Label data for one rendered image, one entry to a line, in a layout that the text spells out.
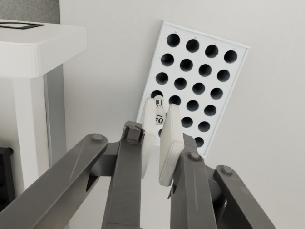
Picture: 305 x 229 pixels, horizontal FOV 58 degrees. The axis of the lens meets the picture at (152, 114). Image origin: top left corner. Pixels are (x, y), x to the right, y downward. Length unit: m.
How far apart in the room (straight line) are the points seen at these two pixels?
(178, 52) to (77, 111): 0.14
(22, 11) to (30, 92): 0.99
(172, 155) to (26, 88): 0.10
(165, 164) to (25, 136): 0.10
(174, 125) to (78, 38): 0.10
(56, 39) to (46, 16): 0.97
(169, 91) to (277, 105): 0.13
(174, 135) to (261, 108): 0.19
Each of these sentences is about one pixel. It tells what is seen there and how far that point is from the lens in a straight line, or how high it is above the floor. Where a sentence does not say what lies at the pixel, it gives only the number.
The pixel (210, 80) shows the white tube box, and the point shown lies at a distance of 0.28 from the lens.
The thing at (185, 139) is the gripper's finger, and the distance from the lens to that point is 0.18.
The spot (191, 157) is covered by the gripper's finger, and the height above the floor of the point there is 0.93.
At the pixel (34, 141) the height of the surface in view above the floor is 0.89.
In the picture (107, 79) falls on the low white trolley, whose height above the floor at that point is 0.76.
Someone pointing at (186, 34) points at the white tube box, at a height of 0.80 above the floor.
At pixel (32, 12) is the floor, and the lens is 1.16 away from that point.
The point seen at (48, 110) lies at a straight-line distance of 0.22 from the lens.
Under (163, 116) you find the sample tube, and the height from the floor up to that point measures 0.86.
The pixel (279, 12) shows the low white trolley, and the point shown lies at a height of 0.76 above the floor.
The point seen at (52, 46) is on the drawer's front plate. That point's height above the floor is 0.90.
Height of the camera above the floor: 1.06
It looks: 68 degrees down
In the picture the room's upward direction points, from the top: 176 degrees counter-clockwise
